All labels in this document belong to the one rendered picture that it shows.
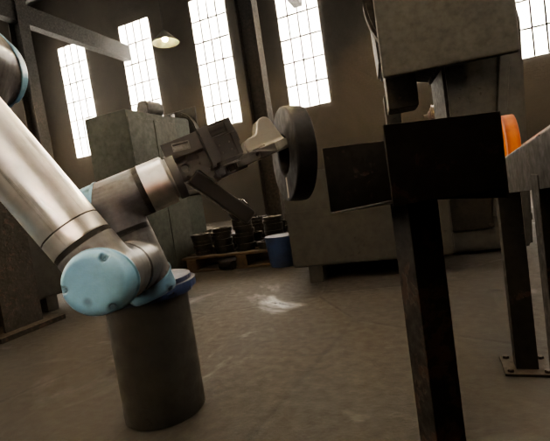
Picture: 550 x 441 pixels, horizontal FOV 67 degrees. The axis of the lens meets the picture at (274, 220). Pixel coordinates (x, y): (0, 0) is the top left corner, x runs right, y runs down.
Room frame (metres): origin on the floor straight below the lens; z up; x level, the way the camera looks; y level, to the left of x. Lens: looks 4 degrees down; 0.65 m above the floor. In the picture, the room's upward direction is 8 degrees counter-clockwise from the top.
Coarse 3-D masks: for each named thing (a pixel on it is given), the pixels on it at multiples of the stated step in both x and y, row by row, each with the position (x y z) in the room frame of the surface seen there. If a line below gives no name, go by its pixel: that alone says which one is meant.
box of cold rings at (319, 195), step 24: (312, 192) 2.72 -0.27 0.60; (288, 216) 2.77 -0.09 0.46; (312, 216) 2.72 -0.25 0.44; (336, 216) 2.68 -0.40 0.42; (360, 216) 2.63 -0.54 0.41; (384, 216) 2.59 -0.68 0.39; (312, 240) 2.74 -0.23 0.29; (336, 240) 2.69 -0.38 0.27; (360, 240) 2.64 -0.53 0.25; (384, 240) 2.59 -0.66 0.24; (312, 264) 2.74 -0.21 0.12; (336, 264) 3.24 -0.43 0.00
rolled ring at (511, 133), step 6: (504, 120) 1.17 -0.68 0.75; (510, 120) 1.16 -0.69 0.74; (516, 120) 1.16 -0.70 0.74; (504, 126) 1.16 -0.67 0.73; (510, 126) 1.15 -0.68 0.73; (516, 126) 1.14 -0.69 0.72; (504, 132) 1.17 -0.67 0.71; (510, 132) 1.14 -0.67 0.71; (516, 132) 1.13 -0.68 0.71; (504, 138) 1.27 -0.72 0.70; (510, 138) 1.14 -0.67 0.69; (516, 138) 1.13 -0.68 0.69; (504, 144) 1.27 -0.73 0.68; (510, 144) 1.14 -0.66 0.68; (516, 144) 1.13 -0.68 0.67; (510, 150) 1.14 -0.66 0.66
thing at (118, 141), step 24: (96, 120) 3.64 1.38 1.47; (120, 120) 3.54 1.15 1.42; (144, 120) 3.73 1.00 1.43; (168, 120) 4.07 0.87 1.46; (96, 144) 3.65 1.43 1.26; (120, 144) 3.56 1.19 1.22; (144, 144) 3.68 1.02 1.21; (96, 168) 3.67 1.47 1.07; (120, 168) 3.58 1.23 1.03; (168, 216) 3.84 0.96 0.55; (168, 240) 3.78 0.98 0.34
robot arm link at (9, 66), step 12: (0, 36) 0.65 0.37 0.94; (0, 48) 0.62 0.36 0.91; (12, 48) 0.66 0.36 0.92; (0, 60) 0.62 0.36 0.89; (12, 60) 0.65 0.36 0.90; (0, 72) 0.62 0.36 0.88; (12, 72) 0.65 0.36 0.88; (24, 72) 0.68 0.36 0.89; (0, 84) 0.63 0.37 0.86; (12, 84) 0.66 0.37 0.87; (24, 84) 0.69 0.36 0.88; (0, 96) 0.63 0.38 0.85; (12, 96) 0.68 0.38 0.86
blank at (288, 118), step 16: (288, 112) 0.65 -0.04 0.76; (304, 112) 0.65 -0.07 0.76; (288, 128) 0.65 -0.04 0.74; (304, 128) 0.63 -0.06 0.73; (288, 144) 0.66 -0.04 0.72; (304, 144) 0.62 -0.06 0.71; (288, 160) 0.73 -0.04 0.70; (304, 160) 0.62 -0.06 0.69; (288, 176) 0.68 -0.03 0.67; (304, 176) 0.63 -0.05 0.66; (288, 192) 0.68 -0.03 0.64; (304, 192) 0.66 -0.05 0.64
